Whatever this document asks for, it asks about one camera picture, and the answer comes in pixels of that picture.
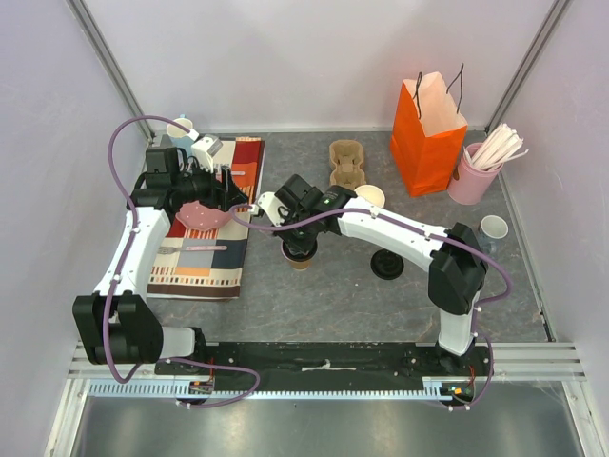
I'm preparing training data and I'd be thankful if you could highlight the stack of paper cups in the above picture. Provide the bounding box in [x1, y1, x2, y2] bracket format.
[355, 184, 386, 208]

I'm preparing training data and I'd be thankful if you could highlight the pink polka dot plate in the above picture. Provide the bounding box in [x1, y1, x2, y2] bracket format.
[176, 202, 231, 231]

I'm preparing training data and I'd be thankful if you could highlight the brown cardboard cup carrier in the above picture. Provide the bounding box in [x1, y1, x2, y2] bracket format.
[329, 139, 364, 173]

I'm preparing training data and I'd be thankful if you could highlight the lower brown cup carrier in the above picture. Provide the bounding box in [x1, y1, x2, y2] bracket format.
[330, 169, 366, 190]

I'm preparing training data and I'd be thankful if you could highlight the grey speckled mug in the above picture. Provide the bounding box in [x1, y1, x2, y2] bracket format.
[478, 214, 509, 249]

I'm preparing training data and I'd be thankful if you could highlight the stack of black lids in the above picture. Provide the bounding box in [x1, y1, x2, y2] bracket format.
[370, 249, 404, 281]

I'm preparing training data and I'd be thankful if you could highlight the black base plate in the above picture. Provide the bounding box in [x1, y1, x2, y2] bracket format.
[154, 340, 493, 393]

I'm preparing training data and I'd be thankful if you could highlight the colourful patchwork placemat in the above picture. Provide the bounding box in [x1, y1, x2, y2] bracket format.
[147, 136, 265, 301]

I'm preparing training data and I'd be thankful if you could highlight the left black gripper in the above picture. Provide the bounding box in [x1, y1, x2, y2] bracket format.
[173, 157, 248, 213]

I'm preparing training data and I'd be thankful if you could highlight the brown paper coffee cup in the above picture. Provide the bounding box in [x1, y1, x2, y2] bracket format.
[285, 256, 312, 271]

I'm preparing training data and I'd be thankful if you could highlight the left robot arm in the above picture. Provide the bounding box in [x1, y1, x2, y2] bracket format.
[72, 147, 247, 374]

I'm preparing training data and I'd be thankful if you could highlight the pink straw holder cup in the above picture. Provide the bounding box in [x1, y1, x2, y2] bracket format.
[447, 143, 501, 206]

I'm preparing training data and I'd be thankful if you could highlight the pink handled fork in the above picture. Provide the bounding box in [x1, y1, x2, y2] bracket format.
[157, 245, 227, 255]

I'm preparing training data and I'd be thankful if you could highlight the black coffee cup lid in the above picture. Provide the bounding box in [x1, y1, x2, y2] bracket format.
[281, 242, 318, 262]

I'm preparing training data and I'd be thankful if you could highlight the orange paper bag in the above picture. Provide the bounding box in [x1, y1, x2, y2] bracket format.
[389, 70, 468, 197]

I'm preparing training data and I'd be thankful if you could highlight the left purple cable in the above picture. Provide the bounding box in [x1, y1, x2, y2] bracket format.
[103, 114, 262, 410]

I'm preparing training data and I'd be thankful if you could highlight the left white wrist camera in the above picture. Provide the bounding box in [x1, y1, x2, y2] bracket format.
[190, 135, 223, 171]

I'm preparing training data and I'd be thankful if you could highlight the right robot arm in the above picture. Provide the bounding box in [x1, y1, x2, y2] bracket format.
[257, 174, 488, 375]

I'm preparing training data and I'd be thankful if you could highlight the white paper straws bundle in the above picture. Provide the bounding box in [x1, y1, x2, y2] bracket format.
[465, 123, 528, 171]

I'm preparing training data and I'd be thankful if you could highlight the slotted cable duct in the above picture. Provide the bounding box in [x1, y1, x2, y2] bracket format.
[88, 379, 452, 401]

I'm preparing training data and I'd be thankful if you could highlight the light blue mug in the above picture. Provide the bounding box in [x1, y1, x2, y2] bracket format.
[166, 114, 193, 153]

